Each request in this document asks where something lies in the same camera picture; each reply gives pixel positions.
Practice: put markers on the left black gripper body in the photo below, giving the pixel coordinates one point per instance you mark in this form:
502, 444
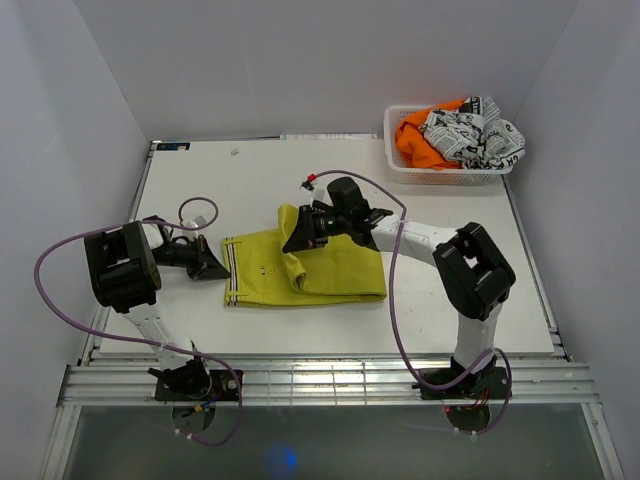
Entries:
180, 255

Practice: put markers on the yellow-green trousers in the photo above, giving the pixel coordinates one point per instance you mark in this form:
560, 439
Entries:
262, 275

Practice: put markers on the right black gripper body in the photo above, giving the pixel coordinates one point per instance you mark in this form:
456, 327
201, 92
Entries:
327, 224

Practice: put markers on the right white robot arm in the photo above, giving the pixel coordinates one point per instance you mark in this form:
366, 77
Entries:
476, 277

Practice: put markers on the blue label sticker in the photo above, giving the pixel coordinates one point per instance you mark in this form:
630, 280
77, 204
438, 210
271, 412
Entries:
172, 146

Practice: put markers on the aluminium rail frame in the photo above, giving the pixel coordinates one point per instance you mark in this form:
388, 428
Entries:
325, 365

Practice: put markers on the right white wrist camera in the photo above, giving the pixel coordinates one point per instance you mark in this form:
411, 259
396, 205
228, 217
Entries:
313, 192

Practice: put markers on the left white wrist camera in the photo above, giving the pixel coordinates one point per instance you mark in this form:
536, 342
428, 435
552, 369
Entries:
195, 224

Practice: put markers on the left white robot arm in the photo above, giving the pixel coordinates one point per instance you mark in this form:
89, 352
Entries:
124, 267

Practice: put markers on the newspaper print garment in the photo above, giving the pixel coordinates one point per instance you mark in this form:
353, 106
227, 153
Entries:
474, 135

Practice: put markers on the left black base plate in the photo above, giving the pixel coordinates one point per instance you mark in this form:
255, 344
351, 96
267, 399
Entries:
222, 387

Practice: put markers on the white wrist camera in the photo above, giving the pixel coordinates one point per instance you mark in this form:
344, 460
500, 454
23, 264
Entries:
313, 192
195, 224

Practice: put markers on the white plastic basket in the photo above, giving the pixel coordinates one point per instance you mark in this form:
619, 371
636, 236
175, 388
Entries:
403, 174

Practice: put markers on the orange garment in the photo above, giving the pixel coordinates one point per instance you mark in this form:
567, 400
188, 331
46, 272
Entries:
412, 145

